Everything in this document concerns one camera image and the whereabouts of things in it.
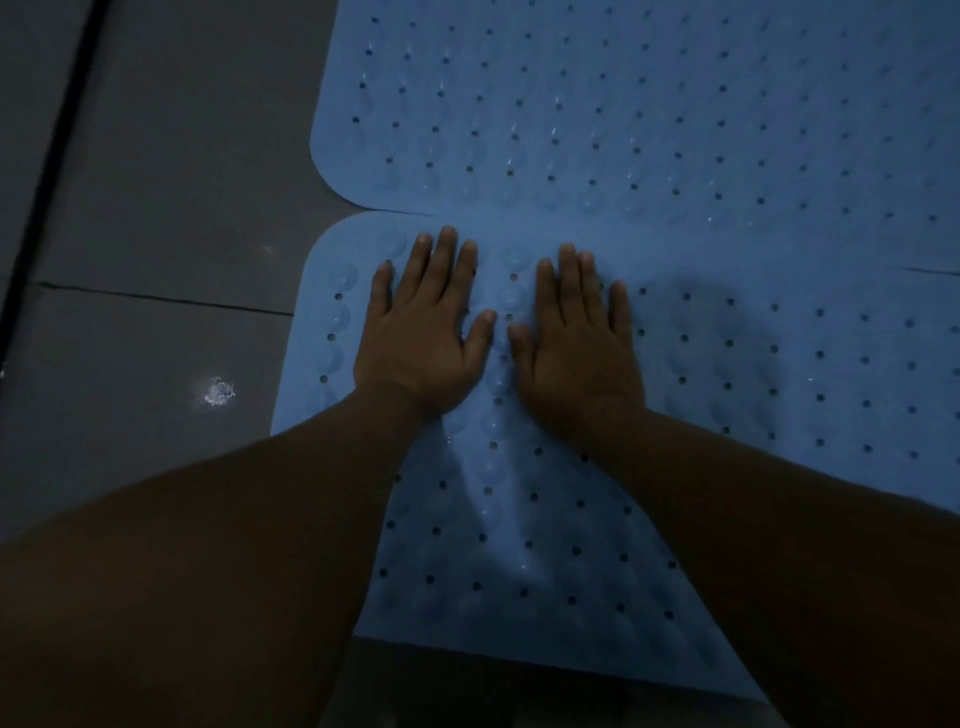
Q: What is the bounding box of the person's right hand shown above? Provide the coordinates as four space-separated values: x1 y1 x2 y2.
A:
507 242 648 444

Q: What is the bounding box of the person's left hand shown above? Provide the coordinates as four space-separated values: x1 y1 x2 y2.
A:
352 224 498 418

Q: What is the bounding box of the blue bath mat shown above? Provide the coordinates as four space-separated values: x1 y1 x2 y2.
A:
269 209 960 703
309 0 960 275

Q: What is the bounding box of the person's right forearm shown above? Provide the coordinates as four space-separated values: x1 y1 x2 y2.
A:
584 408 960 728

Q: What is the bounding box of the person's left forearm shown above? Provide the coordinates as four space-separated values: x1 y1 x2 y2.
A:
0 386 429 728

